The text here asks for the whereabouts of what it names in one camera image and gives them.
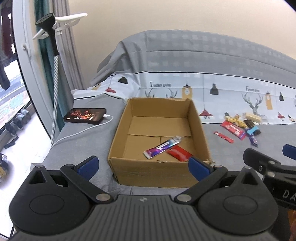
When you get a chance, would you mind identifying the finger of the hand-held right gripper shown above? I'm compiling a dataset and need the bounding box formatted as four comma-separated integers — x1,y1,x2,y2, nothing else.
243,148,281,176
282,144,296,161

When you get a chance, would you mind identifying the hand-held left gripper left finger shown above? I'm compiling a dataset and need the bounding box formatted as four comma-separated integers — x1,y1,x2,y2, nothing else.
28,156,114,204

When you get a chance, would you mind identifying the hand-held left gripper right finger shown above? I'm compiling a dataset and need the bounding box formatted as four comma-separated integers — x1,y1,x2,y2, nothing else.
174,156,266,205

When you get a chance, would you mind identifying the large red snack packet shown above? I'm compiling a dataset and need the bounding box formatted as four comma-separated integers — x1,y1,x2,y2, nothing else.
220,120,247,141

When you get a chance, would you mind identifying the pale rice cracker bar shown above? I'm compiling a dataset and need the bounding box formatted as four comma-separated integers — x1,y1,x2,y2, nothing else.
243,112,263,124

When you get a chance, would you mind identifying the yellow candy packet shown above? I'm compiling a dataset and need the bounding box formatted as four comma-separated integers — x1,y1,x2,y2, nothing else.
225,115,248,128

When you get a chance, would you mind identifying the cardboard box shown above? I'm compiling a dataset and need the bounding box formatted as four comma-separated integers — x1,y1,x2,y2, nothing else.
107,97,212,189

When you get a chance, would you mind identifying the small purple snack packet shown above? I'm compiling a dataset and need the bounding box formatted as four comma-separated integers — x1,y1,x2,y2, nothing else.
248,134,259,147

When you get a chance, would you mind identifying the short red snack packet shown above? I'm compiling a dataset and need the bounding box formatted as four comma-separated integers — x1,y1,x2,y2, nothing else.
167,146,193,161

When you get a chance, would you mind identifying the blue snack packet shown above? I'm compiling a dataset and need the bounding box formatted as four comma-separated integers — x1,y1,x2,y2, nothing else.
246,126,261,136

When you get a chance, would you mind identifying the thin red snack stick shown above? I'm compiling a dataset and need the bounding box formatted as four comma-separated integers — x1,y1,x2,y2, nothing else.
213,131,234,143

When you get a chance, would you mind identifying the purple snack bar packet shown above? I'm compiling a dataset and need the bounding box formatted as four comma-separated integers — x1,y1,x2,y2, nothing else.
143,136,181,159

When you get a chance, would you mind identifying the black smartphone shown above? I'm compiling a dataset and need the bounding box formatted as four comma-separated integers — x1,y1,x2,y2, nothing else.
63,108,107,126

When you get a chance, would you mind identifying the black shoe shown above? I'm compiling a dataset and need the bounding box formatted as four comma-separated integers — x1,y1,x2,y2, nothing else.
5,122,18,136
3,136,19,149

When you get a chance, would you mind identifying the grey shoe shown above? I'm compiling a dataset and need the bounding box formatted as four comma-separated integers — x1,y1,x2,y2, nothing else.
12,113,23,130
20,108,32,121

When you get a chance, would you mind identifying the black garment steamer head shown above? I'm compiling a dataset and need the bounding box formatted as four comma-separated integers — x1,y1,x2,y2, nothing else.
35,13,60,143

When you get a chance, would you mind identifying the white plastic hanger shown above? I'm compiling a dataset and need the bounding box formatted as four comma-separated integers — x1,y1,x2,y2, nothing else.
32,13,88,40

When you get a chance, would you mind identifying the dark red hanging garment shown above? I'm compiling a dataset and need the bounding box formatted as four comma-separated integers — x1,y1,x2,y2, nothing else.
0,5,16,58

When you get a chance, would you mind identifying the white charging cable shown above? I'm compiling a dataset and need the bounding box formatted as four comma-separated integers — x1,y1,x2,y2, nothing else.
50,113,114,147

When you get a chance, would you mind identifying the white window frame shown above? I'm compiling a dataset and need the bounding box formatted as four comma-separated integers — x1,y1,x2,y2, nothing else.
11,0,60,139

